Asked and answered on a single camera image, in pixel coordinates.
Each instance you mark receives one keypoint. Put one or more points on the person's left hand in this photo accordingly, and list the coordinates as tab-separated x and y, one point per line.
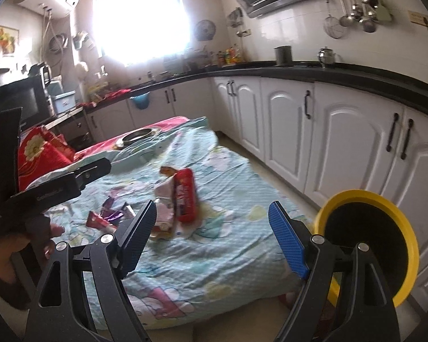
7	260

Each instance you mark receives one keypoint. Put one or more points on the red cloth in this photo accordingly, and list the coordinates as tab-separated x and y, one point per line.
117	94

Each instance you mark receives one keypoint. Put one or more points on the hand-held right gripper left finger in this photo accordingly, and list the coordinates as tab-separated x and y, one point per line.
139	238

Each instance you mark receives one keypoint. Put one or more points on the black microwave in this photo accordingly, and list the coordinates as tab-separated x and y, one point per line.
18	103

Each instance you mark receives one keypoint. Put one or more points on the hanging white cloth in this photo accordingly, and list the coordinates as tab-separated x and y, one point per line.
82	39

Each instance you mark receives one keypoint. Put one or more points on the large steel ladle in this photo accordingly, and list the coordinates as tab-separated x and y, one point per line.
369	25

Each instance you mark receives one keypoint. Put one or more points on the light blue printed blanket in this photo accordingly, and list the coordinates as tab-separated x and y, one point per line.
228	249

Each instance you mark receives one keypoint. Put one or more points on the red floral pillow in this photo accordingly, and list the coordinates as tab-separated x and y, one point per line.
42	160

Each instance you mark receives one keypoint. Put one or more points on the steel teapot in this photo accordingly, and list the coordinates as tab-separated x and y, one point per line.
327	57

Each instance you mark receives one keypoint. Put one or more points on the black kitchen countertop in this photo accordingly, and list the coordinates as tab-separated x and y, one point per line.
342	71

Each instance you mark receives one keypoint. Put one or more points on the yellow-rimmed brown bin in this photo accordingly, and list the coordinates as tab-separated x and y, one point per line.
371	228

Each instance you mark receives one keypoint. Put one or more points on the row of condiment bottles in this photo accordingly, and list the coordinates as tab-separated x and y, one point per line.
232	57

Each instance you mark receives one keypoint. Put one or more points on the dark metal pot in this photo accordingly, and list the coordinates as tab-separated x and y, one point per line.
283	56

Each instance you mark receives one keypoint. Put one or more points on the small utensil rack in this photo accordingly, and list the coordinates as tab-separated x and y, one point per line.
235	17

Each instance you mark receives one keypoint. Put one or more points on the wall fan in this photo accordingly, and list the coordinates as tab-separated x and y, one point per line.
204	30

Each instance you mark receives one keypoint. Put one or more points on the red snack packet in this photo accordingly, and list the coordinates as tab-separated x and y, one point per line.
185	199

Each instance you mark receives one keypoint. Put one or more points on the black kettle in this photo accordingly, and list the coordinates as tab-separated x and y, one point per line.
39	74

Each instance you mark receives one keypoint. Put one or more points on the red stool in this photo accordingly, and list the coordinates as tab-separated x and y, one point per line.
290	297

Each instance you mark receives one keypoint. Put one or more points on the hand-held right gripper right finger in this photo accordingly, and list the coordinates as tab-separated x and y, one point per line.
287	238

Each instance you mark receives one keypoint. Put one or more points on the green spatula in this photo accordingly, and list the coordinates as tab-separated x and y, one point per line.
384	14

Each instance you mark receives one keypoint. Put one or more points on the pink white packet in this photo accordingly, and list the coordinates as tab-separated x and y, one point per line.
164	213

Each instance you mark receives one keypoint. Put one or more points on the pink bed sheet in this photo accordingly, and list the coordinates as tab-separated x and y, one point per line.
92	153

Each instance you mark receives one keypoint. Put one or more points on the blue hanging basin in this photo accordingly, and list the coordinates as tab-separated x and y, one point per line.
141	101

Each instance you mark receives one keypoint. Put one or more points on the white blue storage box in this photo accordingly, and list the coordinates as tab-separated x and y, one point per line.
65	104

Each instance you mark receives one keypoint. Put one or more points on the purple wrapper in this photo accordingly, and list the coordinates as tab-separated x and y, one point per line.
114	215
108	203

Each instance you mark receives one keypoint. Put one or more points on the brown wrapper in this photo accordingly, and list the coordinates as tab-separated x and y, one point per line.
167	171

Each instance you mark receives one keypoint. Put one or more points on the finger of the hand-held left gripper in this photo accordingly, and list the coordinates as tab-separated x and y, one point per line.
8	149
92	171

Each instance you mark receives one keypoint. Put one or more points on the window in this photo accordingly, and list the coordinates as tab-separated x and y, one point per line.
142	17

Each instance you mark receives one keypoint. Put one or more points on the colourful wall picture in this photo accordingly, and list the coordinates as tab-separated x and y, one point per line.
0	39

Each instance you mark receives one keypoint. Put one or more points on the wall socket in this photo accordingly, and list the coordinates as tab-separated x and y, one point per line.
417	17

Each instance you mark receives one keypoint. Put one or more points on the metal dish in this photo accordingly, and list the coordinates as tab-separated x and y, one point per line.
135	137

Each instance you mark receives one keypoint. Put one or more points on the small red wrapper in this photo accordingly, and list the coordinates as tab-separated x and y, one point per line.
96	219

